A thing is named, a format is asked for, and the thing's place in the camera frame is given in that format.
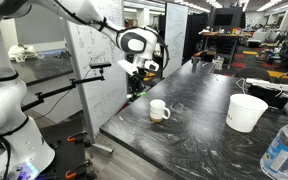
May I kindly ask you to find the large whiteboard on stand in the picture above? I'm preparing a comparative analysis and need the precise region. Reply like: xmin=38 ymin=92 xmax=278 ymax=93
xmin=63 ymin=0 xmax=130 ymax=138

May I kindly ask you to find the clear plastic water jug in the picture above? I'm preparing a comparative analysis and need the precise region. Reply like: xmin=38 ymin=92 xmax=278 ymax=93
xmin=260 ymin=124 xmax=288 ymax=180

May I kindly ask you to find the black wall monitor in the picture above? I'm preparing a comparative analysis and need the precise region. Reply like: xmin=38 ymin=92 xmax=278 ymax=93
xmin=214 ymin=14 xmax=233 ymax=26

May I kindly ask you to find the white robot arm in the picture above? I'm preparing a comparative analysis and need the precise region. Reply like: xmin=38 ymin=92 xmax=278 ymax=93
xmin=0 ymin=0 xmax=166 ymax=180

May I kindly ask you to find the white power strip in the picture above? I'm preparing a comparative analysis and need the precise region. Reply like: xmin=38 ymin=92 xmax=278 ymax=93
xmin=246 ymin=78 xmax=288 ymax=92

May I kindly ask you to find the green marker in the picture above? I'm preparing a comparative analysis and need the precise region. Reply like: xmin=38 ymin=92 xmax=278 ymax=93
xmin=127 ymin=92 xmax=140 ymax=99

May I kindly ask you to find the black office chair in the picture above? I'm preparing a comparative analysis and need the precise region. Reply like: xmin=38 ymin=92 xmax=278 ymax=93
xmin=236 ymin=67 xmax=270 ymax=81

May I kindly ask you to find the black side table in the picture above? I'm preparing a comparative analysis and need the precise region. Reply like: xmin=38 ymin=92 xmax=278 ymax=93
xmin=12 ymin=50 xmax=73 ymax=86

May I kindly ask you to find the wooden high desk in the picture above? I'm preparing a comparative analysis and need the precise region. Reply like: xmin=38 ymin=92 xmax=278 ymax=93
xmin=202 ymin=32 xmax=245 ymax=69

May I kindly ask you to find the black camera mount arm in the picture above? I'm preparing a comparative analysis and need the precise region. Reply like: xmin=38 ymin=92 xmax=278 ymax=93
xmin=21 ymin=62 xmax=112 ymax=111

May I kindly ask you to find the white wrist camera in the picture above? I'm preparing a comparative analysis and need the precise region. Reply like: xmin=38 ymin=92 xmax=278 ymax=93
xmin=118 ymin=60 xmax=138 ymax=76

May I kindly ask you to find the white and brown mug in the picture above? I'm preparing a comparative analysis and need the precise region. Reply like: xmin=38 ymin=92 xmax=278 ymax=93
xmin=150 ymin=99 xmax=171 ymax=122

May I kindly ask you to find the white cloth bundle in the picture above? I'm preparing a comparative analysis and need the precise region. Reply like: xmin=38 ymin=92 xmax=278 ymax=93
xmin=8 ymin=44 xmax=37 ymax=62

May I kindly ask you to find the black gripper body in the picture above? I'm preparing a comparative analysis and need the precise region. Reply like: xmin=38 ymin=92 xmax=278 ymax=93
xmin=129 ymin=76 xmax=146 ymax=94

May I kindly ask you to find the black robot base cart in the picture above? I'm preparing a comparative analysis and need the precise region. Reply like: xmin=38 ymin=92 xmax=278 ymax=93
xmin=35 ymin=120 xmax=97 ymax=180

